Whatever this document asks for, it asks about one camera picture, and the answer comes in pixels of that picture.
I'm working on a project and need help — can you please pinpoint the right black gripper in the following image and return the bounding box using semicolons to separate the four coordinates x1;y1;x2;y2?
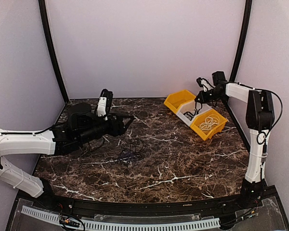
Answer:
195;88;225;104

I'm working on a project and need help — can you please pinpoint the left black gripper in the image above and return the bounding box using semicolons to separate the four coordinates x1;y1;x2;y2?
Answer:
78;112;134;145

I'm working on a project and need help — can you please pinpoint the black cable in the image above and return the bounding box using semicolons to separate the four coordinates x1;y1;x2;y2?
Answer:
184;97;203;121

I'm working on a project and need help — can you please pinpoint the white cable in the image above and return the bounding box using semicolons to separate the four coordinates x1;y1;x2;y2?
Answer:
198;114;222;132

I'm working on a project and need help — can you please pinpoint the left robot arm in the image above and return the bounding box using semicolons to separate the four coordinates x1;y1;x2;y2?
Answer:
0;103;134;210

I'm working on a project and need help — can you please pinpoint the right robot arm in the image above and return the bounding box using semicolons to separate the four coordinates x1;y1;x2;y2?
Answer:
195;71;283;183

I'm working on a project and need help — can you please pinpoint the white plastic bin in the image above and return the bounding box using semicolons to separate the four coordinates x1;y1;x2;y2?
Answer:
176;100;212;126

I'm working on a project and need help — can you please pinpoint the far yellow plastic bin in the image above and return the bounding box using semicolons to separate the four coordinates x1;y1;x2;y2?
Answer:
164;90;196;114

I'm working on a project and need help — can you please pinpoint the yellow plastic bin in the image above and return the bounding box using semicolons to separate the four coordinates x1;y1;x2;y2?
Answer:
190;109;228;141
164;90;196;114

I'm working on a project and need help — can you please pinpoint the near yellow plastic bin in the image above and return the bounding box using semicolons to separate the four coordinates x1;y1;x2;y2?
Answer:
190;109;228;141

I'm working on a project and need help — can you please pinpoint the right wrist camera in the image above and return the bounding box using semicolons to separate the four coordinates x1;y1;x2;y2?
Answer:
196;77;214;92

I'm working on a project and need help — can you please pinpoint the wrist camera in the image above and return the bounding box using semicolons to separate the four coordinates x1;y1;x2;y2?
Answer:
196;77;214;92
94;89;113;120

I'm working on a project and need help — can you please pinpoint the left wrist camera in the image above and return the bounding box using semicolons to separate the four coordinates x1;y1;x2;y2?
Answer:
94;89;113;120

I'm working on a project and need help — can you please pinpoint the right black frame post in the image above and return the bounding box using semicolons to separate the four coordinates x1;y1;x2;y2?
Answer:
229;0;253;82

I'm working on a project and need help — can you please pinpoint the black frame post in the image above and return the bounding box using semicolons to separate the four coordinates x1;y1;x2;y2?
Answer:
229;0;253;82
38;0;69;104

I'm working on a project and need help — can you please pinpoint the black front rail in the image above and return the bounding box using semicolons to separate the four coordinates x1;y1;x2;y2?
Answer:
35;195;262;218

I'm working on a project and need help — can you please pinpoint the white slotted cable duct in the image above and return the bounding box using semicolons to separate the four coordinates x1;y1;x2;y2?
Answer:
21;205;220;231

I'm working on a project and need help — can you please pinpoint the left black frame post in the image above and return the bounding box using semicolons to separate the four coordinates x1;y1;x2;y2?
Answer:
38;0;69;104

